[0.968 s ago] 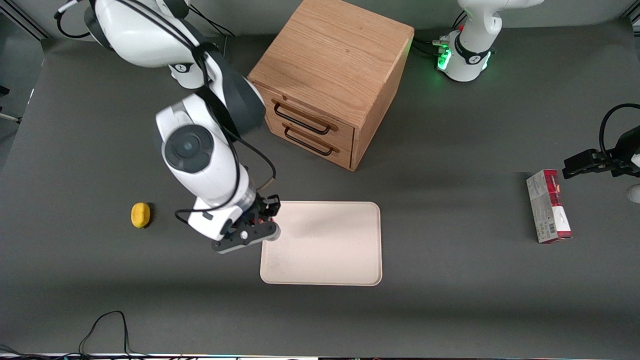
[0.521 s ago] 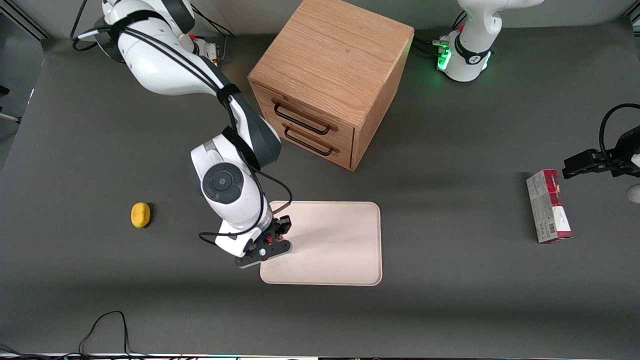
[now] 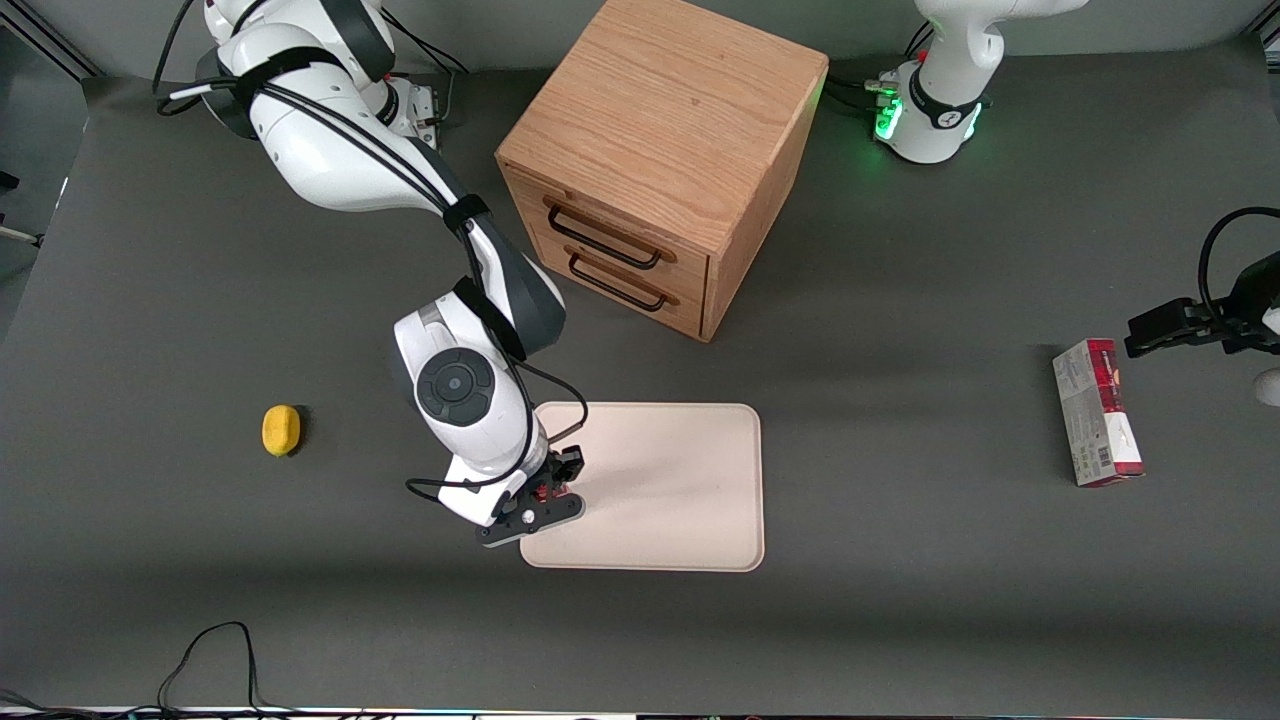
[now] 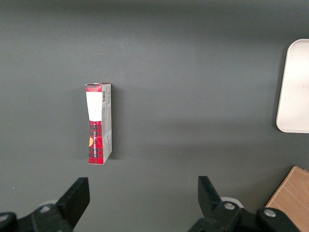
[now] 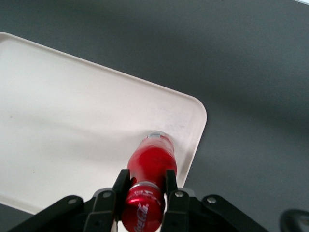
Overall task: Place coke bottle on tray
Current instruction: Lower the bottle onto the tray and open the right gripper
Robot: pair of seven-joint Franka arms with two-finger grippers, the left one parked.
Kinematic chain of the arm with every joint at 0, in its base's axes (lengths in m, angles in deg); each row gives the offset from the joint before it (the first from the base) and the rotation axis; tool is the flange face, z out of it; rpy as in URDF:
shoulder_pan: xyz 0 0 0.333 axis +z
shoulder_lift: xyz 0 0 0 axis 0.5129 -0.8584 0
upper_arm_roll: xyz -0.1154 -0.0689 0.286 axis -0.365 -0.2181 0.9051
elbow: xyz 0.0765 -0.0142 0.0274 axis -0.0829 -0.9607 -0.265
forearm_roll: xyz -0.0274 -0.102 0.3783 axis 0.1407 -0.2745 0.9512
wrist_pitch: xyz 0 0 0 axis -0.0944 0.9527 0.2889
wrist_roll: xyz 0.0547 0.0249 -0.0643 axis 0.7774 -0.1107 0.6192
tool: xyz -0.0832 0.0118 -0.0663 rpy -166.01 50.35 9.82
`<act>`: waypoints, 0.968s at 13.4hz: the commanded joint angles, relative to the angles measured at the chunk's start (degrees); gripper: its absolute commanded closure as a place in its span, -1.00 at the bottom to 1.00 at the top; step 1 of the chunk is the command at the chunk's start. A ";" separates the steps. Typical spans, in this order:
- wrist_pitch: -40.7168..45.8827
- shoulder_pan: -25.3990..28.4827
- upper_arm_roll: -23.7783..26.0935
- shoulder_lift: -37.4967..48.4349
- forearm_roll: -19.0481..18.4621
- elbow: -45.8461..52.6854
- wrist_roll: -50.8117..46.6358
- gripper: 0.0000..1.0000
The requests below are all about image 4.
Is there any wooden two-drawer cabinet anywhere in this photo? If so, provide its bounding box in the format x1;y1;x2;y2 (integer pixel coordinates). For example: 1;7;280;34
264;165;309;232

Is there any red plaid cookie box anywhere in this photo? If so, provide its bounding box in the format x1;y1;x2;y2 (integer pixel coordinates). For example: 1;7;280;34
84;82;113;166

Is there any cream rectangular plastic tray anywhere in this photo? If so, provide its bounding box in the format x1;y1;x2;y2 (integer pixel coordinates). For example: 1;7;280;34
275;38;309;133

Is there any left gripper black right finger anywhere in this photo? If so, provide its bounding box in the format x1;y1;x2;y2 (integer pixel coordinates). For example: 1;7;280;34
188;175;299;232

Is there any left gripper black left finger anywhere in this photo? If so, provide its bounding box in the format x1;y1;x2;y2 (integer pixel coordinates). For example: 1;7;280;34
0;177;91;232

